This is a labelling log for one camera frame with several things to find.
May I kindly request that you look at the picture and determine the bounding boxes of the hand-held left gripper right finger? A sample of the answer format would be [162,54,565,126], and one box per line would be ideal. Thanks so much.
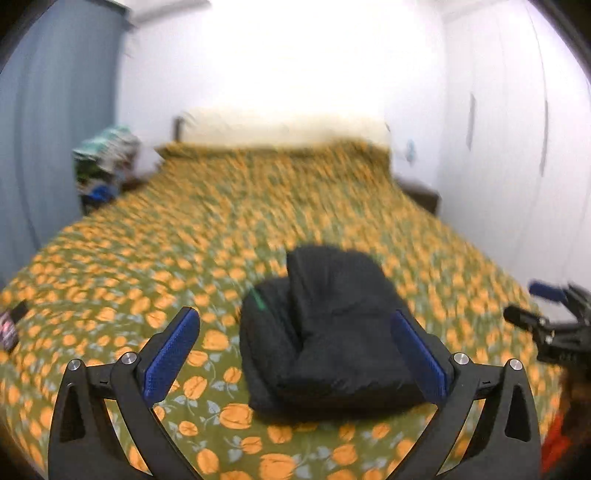
[390,308,541,480]

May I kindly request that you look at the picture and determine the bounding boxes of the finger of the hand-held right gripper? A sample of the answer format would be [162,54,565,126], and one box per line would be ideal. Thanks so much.
[503,305,548,330]
[527,281,566,302]

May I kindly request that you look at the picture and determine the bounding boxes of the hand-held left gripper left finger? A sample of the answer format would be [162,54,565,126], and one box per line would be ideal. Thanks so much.
[47,306,201,480]

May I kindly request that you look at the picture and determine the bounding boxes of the black puffer jacket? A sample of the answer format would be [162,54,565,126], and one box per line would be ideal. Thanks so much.
[239,246,426,412]

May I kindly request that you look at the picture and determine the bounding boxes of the pile of clothes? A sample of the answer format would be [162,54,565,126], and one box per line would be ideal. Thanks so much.
[71,124,162,208]

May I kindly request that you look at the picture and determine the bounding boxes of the orange fuzzy blanket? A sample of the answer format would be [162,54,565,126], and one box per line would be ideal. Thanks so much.
[545,413,575,457]

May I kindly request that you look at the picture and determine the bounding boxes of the green floral quilt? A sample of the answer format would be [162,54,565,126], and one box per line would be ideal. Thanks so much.
[0,138,566,480]

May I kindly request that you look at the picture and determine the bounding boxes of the dark wooden nightstand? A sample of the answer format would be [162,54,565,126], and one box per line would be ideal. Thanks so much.
[399,181,441,215]

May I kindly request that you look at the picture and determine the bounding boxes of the white wardrobe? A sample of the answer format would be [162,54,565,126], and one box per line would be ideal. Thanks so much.
[434,0,591,301]

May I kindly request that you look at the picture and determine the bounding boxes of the small black printed tag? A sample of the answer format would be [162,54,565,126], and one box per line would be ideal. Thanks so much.
[0,300,29,354]

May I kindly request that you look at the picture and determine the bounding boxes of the cream padded headboard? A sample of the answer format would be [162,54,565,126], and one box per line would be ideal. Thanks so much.
[178,108,391,151]

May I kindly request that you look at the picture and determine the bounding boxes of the blue curtain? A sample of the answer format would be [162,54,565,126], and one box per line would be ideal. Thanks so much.
[0,0,132,287]

